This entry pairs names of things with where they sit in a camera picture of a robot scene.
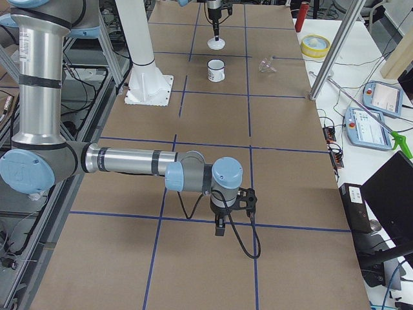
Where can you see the black computer box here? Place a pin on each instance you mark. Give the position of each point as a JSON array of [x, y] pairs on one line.
[[355, 208]]

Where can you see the near teach pendant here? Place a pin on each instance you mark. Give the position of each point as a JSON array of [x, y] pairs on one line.
[[364, 131]]

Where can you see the yellow tape roll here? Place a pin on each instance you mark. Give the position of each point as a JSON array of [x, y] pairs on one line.
[[315, 46]]

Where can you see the teach pendant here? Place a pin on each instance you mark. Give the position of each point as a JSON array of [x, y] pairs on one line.
[[383, 97], [364, 131]]

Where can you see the black monitor on stand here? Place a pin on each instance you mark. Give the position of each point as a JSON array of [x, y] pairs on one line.
[[388, 193]]

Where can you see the upper orange connector box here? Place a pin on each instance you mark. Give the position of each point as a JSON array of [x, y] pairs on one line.
[[329, 134]]

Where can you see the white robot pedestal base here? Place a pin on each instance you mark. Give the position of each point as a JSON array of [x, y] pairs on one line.
[[147, 84]]

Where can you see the far teach pendant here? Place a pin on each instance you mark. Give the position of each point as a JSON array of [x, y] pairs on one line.
[[383, 97]]

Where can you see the white round mug lid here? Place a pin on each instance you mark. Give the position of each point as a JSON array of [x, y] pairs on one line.
[[216, 44]]

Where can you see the clear plastic funnel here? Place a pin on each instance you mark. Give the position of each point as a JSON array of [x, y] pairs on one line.
[[266, 65]]

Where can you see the aluminium frame post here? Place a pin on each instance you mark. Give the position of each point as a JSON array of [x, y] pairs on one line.
[[339, 40]]

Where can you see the white enamel mug blue rim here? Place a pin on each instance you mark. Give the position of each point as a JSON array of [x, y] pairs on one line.
[[216, 70]]

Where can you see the wooden board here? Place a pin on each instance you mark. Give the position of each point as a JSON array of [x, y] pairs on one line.
[[400, 58]]

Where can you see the green handled air gun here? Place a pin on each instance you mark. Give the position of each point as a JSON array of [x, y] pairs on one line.
[[399, 140]]

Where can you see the red cylinder can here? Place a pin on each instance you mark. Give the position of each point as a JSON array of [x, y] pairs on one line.
[[302, 13]]

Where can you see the aluminium side frame rail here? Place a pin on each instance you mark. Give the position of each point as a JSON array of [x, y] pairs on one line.
[[30, 228]]

